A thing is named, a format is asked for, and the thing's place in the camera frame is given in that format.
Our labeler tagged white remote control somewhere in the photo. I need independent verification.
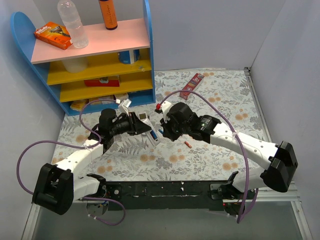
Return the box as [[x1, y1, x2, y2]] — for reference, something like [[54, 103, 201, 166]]
[[138, 112, 150, 123], [145, 120, 160, 147]]

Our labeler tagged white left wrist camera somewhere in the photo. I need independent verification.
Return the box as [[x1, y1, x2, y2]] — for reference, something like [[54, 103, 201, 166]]
[[115, 99, 132, 116]]

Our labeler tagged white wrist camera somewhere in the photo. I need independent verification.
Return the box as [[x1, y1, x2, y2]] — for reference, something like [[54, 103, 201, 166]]
[[155, 101, 173, 123], [115, 99, 132, 116]]

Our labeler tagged red box on shelf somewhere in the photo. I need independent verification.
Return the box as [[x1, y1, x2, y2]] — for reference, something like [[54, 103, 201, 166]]
[[84, 75, 120, 87]]

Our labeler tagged orange cologne bottle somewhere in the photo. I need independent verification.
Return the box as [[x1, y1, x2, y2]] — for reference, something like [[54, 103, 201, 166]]
[[99, 0, 118, 30]]

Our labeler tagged blue white can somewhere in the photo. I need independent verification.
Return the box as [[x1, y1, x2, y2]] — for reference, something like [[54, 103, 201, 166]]
[[117, 49, 140, 65]]

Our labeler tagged red toothpaste box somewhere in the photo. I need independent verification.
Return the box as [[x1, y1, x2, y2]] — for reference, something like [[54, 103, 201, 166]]
[[179, 73, 205, 100]]

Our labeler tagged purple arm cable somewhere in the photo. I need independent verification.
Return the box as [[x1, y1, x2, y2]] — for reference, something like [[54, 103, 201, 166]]
[[16, 98, 127, 226], [158, 90, 259, 224]]

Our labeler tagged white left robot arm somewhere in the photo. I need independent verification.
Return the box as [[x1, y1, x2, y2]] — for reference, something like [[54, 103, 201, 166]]
[[32, 108, 153, 215]]

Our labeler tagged clear plastic bottle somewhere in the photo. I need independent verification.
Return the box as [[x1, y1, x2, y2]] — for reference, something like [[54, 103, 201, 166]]
[[57, 0, 89, 49]]

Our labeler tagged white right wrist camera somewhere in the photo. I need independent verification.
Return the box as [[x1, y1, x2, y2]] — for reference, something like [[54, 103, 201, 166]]
[[155, 101, 173, 123]]

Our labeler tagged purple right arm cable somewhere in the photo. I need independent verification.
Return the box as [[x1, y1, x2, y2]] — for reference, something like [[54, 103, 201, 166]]
[[158, 90, 259, 224]]

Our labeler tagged floral table mat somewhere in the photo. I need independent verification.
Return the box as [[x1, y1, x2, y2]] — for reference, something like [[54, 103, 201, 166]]
[[58, 70, 273, 181]]

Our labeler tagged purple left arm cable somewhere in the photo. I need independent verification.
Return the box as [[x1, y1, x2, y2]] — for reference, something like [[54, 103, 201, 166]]
[[16, 98, 127, 226]]

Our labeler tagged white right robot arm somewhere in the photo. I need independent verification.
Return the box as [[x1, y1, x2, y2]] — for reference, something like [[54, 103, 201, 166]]
[[155, 101, 298, 199]]

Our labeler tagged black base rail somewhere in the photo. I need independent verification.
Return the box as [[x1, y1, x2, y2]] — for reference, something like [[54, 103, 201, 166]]
[[102, 180, 243, 211]]

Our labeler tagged red battery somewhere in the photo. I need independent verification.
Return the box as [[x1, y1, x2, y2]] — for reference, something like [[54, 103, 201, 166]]
[[184, 141, 192, 149]]

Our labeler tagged blue shelf unit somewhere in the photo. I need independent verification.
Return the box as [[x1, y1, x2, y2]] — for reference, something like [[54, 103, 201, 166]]
[[10, 0, 156, 116]]

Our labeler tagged orange razor box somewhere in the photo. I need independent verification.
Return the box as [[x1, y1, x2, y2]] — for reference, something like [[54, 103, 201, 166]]
[[34, 22, 73, 50]]

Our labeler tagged white cup on shelf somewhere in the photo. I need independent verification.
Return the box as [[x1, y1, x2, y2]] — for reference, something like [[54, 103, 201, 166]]
[[61, 57, 88, 74]]

